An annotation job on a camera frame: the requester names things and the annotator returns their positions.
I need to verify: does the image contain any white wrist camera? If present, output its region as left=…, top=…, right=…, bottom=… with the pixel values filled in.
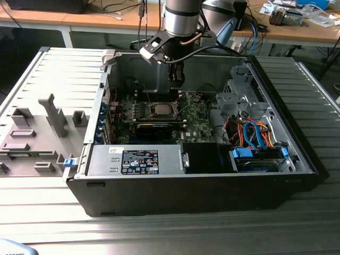
left=139, top=30, right=171, bottom=66

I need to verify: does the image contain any pale grey rounded device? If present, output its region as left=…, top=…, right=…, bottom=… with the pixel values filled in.
left=0, top=237, right=37, bottom=255

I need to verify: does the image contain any black PC case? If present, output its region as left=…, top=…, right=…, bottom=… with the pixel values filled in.
left=62, top=47, right=330, bottom=217

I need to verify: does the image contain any green RAM stick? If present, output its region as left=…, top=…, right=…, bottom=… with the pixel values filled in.
left=7, top=151, right=55, bottom=158

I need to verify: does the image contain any grey metal drive cage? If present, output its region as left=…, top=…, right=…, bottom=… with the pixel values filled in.
left=215, top=65, right=277, bottom=120

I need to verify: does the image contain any white printed leaflet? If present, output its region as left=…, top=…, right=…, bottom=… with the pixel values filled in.
left=259, top=2, right=274, bottom=15

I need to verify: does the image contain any grey metal device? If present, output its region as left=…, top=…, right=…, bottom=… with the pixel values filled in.
left=268, top=6, right=305, bottom=27

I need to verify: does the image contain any white plastic box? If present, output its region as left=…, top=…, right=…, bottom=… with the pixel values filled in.
left=228, top=42, right=243, bottom=56

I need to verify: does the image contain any black speaker box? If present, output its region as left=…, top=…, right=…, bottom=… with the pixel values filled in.
left=233, top=0, right=248, bottom=31

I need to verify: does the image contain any orange wire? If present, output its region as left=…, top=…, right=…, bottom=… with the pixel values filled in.
left=261, top=122, right=274, bottom=148
left=228, top=121, right=244, bottom=143

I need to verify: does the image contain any green motherboard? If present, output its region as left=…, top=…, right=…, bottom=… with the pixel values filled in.
left=114, top=91, right=216, bottom=146

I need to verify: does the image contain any black plastic shroud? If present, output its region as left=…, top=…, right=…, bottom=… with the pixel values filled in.
left=183, top=142, right=223, bottom=175

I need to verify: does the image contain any black monitor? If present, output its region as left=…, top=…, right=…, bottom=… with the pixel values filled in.
left=5, top=0, right=86, bottom=14

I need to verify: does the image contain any hard disk in blue carrier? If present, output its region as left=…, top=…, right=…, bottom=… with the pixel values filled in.
left=228, top=146, right=290, bottom=173

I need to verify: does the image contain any grey power supply unit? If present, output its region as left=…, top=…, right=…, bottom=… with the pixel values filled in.
left=86, top=144, right=185, bottom=176

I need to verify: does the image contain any metal locking lever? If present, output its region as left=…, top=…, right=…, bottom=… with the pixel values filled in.
left=142, top=84, right=154, bottom=106
left=176, top=103, right=193, bottom=117

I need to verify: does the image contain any grey parts rack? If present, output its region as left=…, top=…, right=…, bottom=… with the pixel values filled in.
left=0, top=92, right=90, bottom=177

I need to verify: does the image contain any clear plastic bag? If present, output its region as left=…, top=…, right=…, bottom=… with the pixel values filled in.
left=305, top=10, right=340, bottom=28

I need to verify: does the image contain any black graphics card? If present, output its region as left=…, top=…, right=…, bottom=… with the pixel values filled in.
left=135, top=122, right=173, bottom=140

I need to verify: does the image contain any blue box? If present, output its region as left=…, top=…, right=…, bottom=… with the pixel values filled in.
left=296, top=0, right=332, bottom=10

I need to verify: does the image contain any wooden desk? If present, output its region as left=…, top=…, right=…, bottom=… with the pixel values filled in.
left=0, top=0, right=165, bottom=48
left=233, top=0, right=340, bottom=58

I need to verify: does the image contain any metal socket cover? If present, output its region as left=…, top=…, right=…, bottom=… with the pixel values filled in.
left=172, top=92, right=190, bottom=115

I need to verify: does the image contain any blue wire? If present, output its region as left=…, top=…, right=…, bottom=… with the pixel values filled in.
left=242, top=120, right=266, bottom=150

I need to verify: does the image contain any silver CPU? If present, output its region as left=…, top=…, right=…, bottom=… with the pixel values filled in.
left=155, top=104, right=171, bottom=115

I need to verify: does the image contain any CPU socket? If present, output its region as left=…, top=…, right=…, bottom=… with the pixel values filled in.
left=150, top=102, right=175, bottom=119

